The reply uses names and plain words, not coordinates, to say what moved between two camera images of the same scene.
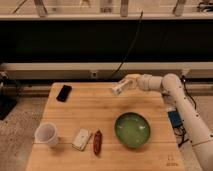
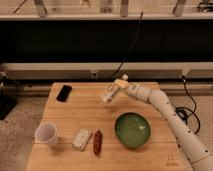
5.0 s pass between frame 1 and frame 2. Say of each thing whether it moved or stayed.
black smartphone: stayed
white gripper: moved
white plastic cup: stayed
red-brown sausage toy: stayed
